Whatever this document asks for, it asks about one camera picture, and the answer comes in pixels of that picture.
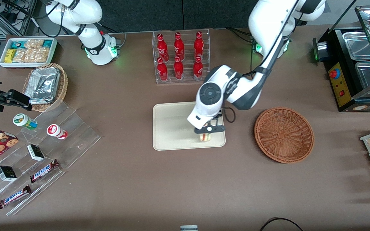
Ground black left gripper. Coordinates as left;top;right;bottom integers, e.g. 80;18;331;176
204;110;225;128

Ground clear acrylic bottle rack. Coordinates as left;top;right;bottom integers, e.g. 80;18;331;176
152;29;211;85

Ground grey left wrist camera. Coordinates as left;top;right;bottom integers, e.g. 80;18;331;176
194;126;226;134

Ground red cola bottle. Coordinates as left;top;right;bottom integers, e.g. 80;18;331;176
194;31;205;60
157;33;170;62
193;56;204;81
173;56;184;81
157;57;169;82
173;32;185;61

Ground brown round wicker basket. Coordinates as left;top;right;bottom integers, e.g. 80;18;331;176
254;107;315;164

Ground beige plastic tray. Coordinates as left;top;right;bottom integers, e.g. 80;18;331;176
153;100;226;151

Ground black floor cable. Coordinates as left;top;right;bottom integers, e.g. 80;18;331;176
259;217;304;231

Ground light wicker basket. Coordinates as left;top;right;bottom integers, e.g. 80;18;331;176
22;63;69;112

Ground black base cable bundle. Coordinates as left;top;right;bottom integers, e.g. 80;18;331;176
96;22;127;46
226;27;253;43

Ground green lid yogurt cup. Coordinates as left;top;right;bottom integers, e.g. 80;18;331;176
13;113;38;131

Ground aluminium frame shelf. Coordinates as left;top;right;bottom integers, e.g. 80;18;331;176
0;0;38;36

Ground red lid yogurt cup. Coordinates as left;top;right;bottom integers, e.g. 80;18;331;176
46;124;68;140

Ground clear acrylic step display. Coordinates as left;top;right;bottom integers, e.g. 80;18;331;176
0;101;101;216

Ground black food warmer case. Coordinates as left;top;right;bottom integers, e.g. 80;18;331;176
312;6;370;113

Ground Snickers bar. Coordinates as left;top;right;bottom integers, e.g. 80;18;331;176
0;184;32;210
29;159;60;184

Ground stacked foil trays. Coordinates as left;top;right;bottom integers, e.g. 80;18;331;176
24;66;60;104

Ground white rectangular snack bin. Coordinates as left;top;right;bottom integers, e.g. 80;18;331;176
0;37;58;70

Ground clear nut snack bag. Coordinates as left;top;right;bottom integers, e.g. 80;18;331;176
24;39;44;49
13;48;49;64

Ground small black box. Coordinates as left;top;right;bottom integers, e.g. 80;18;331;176
27;144;45;161
0;165;18;182

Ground yellow snack pack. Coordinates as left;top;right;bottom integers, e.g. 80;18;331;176
4;48;16;64

